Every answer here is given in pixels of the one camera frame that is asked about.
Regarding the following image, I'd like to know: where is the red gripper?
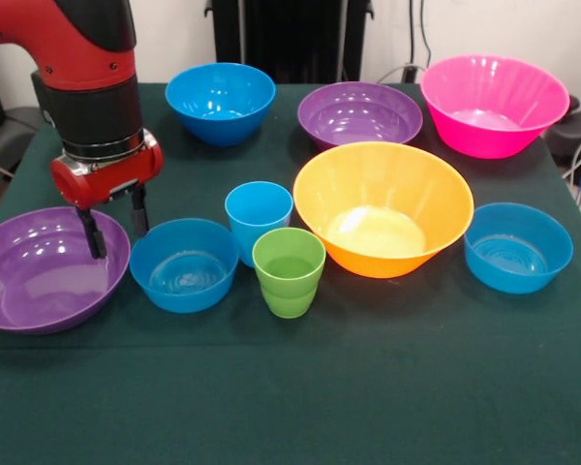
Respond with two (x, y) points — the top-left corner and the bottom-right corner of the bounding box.
(49, 127), (166, 261)

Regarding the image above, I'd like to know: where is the shallow blue plastic bowl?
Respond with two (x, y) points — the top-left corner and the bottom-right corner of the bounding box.
(129, 218), (240, 315)
(463, 201), (574, 295)

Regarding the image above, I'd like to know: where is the purple plastic bowl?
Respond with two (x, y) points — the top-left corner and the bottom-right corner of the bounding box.
(297, 80), (424, 151)
(0, 206), (132, 336)

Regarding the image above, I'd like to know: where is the light blue plastic cup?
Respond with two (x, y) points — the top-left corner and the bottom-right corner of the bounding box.
(224, 180), (294, 268)

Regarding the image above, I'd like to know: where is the deep blue plastic bowl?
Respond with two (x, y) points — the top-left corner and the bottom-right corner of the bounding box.
(165, 62), (277, 148)

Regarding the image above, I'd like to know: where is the green plastic cup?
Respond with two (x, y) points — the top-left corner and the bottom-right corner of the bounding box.
(251, 227), (327, 320)

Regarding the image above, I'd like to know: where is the dark green tablecloth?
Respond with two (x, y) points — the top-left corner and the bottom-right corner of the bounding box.
(0, 81), (581, 465)

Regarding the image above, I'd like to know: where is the orange plastic bowl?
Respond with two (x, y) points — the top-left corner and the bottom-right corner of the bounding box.
(291, 140), (475, 280)

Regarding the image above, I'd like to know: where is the pink plastic bowl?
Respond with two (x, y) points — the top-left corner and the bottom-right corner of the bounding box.
(419, 54), (571, 161)

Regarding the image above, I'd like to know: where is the black rounded equipment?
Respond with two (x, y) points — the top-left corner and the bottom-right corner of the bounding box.
(544, 95), (581, 167)

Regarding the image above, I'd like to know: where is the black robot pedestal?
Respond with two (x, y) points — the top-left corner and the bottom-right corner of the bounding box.
(205, 0), (375, 83)

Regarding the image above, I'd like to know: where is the grey cable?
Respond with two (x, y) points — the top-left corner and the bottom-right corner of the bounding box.
(377, 62), (425, 84)

